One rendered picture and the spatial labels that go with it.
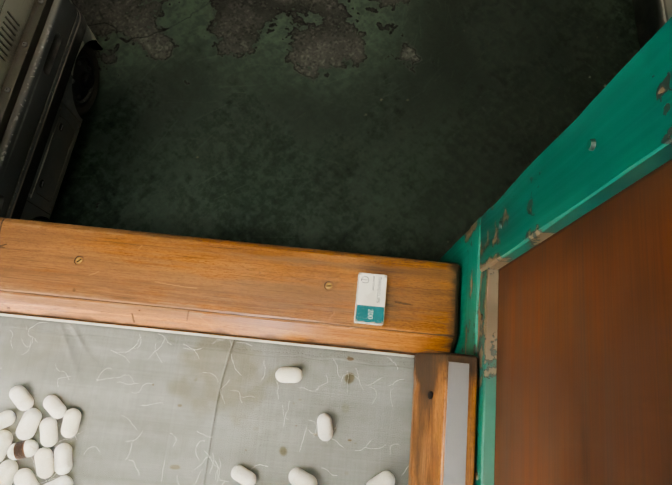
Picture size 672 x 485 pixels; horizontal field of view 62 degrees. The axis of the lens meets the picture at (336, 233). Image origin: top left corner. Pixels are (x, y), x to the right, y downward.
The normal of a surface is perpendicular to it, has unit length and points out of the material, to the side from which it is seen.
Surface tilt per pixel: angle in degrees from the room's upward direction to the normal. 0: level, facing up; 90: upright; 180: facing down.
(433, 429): 67
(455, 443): 0
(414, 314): 0
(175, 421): 0
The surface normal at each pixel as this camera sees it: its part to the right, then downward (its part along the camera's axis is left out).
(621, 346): -1.00, -0.10
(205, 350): 0.03, -0.25
